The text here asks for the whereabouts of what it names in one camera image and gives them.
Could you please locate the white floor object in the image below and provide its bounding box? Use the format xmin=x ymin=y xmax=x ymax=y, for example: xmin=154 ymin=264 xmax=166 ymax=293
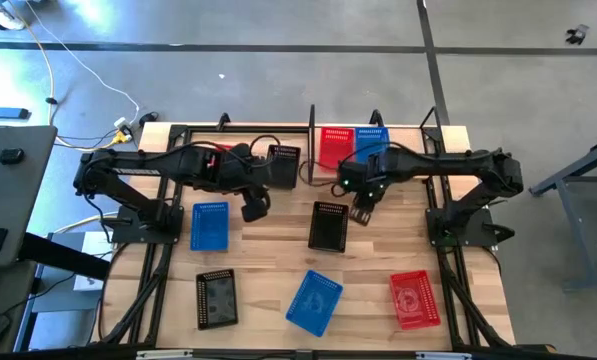
xmin=0 ymin=0 xmax=27 ymax=31

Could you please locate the blue plastic basket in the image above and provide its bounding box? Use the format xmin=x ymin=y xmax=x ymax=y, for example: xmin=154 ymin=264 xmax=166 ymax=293
xmin=284 ymin=269 xmax=345 ymax=338
xmin=353 ymin=126 xmax=392 ymax=164
xmin=189 ymin=201 xmax=230 ymax=253

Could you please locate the black floor tape strip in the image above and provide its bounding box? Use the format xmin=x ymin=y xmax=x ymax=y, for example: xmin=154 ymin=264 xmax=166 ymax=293
xmin=415 ymin=0 xmax=452 ymax=126
xmin=0 ymin=40 xmax=597 ymax=56

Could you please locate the grey-blue metal cart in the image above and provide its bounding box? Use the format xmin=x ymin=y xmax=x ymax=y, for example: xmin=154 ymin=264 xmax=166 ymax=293
xmin=529 ymin=135 xmax=597 ymax=294

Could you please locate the silver aluminium bar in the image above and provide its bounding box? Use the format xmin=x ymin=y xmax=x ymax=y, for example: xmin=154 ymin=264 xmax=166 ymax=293
xmin=135 ymin=349 xmax=195 ymax=360
xmin=414 ymin=350 xmax=474 ymax=360

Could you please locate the small black desk device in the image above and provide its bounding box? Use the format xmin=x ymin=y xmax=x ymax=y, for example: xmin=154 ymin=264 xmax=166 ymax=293
xmin=0 ymin=147 xmax=27 ymax=166

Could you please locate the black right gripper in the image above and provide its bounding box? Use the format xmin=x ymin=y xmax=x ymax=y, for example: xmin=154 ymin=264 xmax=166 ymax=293
xmin=345 ymin=172 xmax=388 ymax=227

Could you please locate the white floor cable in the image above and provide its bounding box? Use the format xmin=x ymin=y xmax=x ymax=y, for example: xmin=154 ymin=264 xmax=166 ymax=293
xmin=23 ymin=0 xmax=142 ymax=126

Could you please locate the small black floor object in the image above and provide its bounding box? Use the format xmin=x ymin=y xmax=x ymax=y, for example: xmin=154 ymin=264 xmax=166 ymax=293
xmin=565 ymin=23 xmax=590 ymax=46

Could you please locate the grey desk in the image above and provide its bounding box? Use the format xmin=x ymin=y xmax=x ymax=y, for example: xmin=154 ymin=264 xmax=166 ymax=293
xmin=0 ymin=124 xmax=59 ymax=274

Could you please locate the black desk leg bar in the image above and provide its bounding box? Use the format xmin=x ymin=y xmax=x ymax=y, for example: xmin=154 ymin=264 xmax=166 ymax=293
xmin=20 ymin=232 xmax=112 ymax=282

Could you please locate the black plastic basket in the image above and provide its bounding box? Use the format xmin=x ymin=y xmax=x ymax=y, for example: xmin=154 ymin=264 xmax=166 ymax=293
xmin=307 ymin=200 xmax=350 ymax=254
xmin=195 ymin=268 xmax=239 ymax=332
xmin=266 ymin=143 xmax=302 ymax=190

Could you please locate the red plastic basket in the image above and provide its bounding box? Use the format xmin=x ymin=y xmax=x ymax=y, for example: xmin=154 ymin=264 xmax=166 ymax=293
xmin=389 ymin=270 xmax=442 ymax=332
xmin=205 ymin=143 xmax=235 ymax=171
xmin=319 ymin=126 xmax=356 ymax=174

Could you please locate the white box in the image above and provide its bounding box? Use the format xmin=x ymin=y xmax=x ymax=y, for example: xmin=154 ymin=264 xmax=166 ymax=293
xmin=72 ymin=230 xmax=115 ymax=294

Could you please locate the cream yellow floor cable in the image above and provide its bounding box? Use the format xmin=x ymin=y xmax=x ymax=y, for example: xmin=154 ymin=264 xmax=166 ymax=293
xmin=7 ymin=0 xmax=129 ymax=153

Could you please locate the dark flat bar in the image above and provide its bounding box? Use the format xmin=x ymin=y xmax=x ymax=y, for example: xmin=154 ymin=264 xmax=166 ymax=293
xmin=0 ymin=106 xmax=31 ymax=121

